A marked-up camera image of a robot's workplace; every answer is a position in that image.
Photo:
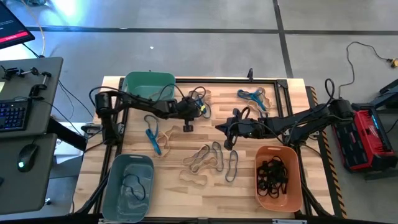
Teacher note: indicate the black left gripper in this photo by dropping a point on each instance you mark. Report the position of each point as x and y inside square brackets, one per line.
[189, 109]

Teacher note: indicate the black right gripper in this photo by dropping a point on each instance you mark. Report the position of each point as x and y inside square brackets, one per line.
[252, 127]

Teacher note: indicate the long black rubber band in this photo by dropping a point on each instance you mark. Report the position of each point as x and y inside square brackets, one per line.
[269, 169]
[264, 189]
[273, 186]
[278, 180]

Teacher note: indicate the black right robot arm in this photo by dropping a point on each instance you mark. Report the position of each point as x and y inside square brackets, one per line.
[311, 119]

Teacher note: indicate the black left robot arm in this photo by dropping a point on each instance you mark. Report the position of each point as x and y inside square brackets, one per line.
[140, 104]

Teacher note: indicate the yellow tape label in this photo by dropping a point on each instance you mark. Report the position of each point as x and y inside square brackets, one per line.
[203, 108]

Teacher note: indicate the light green plastic basket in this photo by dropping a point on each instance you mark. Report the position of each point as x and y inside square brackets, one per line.
[140, 84]

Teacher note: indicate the orange plastic basket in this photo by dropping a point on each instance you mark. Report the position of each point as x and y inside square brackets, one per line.
[292, 203]

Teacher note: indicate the yellow black hazard strip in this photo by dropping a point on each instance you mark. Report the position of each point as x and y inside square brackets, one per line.
[334, 174]

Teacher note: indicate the dark teal plastic basket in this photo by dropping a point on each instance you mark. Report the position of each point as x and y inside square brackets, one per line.
[136, 214]

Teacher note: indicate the black desk support beam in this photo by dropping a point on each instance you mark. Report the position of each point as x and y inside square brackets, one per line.
[65, 133]

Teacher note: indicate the red black power case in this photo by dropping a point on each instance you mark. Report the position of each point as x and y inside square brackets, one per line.
[367, 140]

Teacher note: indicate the grey side table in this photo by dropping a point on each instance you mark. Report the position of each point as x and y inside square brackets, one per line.
[18, 193]
[37, 109]

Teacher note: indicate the small black clamp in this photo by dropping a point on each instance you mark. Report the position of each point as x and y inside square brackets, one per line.
[35, 90]

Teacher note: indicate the dark blue equipment case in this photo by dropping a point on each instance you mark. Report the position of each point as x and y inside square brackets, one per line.
[390, 93]

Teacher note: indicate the black computer mouse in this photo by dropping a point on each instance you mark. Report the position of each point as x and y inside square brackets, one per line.
[28, 157]

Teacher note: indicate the backlit black keyboard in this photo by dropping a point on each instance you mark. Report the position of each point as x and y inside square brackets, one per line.
[14, 115]

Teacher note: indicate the black clamp rod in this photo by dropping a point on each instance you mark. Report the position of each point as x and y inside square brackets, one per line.
[18, 72]

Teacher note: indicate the computer monitor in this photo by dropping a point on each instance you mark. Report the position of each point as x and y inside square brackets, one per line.
[12, 28]

